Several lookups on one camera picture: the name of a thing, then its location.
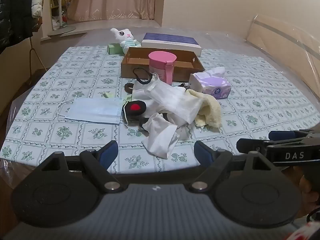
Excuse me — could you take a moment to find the blue face mask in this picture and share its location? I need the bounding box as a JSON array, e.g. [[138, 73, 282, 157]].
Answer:
[[57, 97, 129, 125]]

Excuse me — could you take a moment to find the small green box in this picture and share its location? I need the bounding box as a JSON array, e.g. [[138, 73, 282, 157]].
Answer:
[[107, 43, 129, 55]]

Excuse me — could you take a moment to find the white plush bunny toy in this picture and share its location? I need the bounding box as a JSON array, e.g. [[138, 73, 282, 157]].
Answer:
[[110, 27, 142, 55]]

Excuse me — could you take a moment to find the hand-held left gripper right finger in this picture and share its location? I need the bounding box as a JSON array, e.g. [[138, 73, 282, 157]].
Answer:
[[189, 140, 280, 193]]

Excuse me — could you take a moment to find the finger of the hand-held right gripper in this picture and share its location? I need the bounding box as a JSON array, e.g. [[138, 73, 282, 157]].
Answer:
[[269, 130, 312, 140], [236, 138, 275, 155]]

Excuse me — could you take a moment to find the metal coat rack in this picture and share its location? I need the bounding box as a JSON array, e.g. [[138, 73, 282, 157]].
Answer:
[[29, 37, 47, 77]]

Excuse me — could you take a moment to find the green cloth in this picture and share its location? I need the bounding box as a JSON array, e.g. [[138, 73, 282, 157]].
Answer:
[[104, 92, 133, 103]]

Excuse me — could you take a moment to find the brown cardboard box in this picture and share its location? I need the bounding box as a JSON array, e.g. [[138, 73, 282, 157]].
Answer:
[[120, 47, 206, 82]]

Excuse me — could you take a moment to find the purple tissue pack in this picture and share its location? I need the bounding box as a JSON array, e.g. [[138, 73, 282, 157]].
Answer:
[[189, 67, 231, 100]]

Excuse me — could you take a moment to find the white towel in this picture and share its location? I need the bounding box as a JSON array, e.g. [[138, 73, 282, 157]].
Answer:
[[132, 80, 160, 110]]

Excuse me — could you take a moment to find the green floral tablecloth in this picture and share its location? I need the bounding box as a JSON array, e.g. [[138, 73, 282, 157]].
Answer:
[[0, 44, 320, 175]]

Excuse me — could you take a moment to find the blue and white flat box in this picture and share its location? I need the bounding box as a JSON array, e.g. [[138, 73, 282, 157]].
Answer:
[[141, 32, 202, 57]]

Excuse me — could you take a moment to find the black elastic headband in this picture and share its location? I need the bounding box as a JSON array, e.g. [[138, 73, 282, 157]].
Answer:
[[132, 67, 154, 85]]

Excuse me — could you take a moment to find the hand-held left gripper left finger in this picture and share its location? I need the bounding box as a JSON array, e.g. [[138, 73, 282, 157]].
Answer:
[[39, 140, 123, 193]]

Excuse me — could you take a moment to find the black cable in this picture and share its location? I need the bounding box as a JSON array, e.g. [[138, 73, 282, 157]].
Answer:
[[306, 206, 320, 222]]

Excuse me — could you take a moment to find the red white patterned cloth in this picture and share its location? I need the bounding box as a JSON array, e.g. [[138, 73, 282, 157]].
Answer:
[[296, 221, 320, 240]]

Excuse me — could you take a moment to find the plastic wrapped headboard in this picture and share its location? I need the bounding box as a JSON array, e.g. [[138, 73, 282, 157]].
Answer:
[[246, 14, 320, 93]]

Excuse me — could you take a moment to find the yellow towel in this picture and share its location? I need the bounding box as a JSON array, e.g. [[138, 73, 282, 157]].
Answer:
[[185, 89, 223, 130]]

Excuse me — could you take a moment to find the beige patterned curtain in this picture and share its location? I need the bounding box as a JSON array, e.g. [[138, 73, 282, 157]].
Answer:
[[67, 0, 167, 22]]

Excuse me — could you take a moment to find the pink lidded cup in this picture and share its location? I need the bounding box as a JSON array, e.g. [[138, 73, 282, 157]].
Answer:
[[148, 51, 177, 85]]

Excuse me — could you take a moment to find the black jacket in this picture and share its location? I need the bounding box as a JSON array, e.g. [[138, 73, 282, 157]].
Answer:
[[0, 0, 34, 54]]

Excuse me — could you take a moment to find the black pad with red dot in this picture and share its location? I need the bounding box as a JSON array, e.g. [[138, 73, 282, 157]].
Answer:
[[123, 100, 148, 117]]

